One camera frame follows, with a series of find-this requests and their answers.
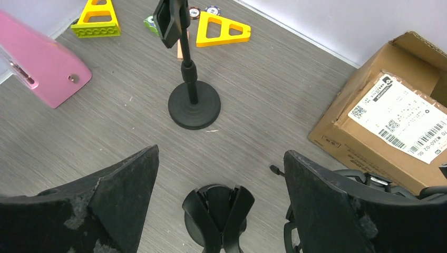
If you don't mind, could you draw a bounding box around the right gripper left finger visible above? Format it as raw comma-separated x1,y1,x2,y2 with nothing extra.
1,145,159,252

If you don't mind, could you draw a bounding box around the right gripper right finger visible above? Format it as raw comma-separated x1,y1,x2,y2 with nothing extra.
283,150,447,253

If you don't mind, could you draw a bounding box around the black mic stand wide clip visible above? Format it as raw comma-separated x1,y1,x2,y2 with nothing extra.
182,184,255,253

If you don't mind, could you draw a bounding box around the cardboard box with label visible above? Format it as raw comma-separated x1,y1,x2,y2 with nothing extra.
309,31,446,193

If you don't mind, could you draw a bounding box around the black mic stand round base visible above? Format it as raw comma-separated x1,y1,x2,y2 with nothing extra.
153,0,221,130

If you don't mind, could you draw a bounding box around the pink plastic holder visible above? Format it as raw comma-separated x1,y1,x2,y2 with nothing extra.
1,11,92,109

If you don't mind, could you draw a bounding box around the small orange wooden block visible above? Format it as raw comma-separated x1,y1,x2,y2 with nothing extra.
177,39,183,61

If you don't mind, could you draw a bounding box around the yellow green triangle block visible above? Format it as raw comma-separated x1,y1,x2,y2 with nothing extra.
71,0,121,38

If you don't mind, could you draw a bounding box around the green toy block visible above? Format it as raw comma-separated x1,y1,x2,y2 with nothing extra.
143,15,159,37

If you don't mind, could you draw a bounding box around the yellow triangle toy block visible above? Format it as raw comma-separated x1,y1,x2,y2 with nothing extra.
196,11,251,47

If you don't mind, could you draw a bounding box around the poker chip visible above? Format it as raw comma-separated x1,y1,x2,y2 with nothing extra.
189,6,201,20

